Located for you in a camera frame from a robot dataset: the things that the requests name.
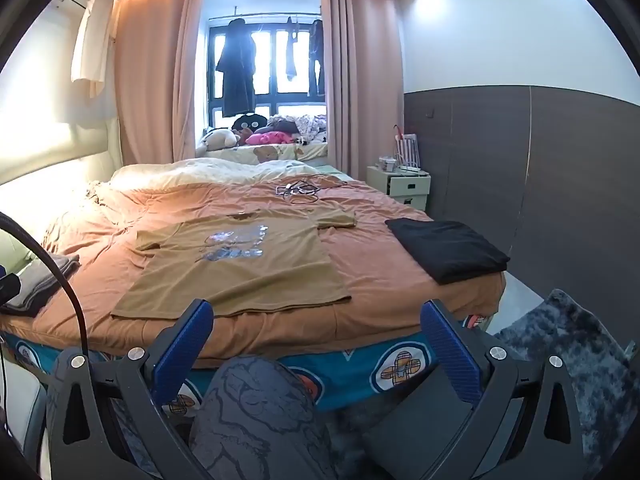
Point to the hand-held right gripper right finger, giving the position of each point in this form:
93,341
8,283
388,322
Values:
450,347

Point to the small white green box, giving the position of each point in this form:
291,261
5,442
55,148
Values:
389,164

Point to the beige padded headboard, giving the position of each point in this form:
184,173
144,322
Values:
50,170

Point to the white hanging shirt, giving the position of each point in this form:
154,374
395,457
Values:
92,35

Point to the black folded cloth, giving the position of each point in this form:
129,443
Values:
445,250

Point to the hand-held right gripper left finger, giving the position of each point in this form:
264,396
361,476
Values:
185,345

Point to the white duvet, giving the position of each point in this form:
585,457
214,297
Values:
200,170

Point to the grey fluffy rug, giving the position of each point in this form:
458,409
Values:
575,350

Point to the grey folded clothes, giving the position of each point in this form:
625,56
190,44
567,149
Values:
40,285

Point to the person's leg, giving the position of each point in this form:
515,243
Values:
255,420

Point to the cream nightstand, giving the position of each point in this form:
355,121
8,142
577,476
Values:
405,187

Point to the white plush toy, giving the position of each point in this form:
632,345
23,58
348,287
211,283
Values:
220,139

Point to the pink curtain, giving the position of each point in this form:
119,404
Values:
360,75
155,75

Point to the dark hanging garment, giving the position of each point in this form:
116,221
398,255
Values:
292,55
316,55

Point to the pile of clothes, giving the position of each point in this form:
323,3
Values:
305,127

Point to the clothes rail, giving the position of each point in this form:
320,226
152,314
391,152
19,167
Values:
265,15

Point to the orange blanket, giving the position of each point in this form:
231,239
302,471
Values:
380,270

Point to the brown t-shirt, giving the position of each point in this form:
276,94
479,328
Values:
240,275

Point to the black plush toy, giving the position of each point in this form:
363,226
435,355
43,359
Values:
248,122

